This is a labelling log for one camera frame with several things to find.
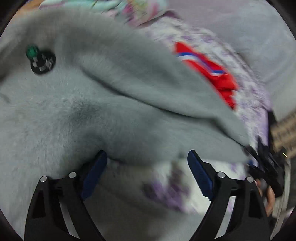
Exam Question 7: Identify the person's right hand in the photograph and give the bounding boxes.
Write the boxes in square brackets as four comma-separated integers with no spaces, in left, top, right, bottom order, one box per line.
[255,179,275,217]

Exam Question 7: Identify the grey fleece pants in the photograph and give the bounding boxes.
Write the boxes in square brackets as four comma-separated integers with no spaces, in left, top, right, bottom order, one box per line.
[0,9,251,241]

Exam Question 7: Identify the beige brick-pattern curtain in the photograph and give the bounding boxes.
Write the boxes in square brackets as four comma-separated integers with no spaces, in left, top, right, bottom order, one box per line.
[271,111,296,158]

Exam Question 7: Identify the purple floral bed sheet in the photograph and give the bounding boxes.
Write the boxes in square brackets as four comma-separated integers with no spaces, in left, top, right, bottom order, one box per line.
[125,18,269,214]

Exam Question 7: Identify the turquoise pink floral folded blanket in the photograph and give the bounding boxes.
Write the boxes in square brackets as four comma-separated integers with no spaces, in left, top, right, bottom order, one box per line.
[39,0,169,27]

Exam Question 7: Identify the red folded garment with stripes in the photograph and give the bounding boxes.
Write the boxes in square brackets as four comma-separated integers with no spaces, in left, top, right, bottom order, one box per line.
[174,42,238,110]

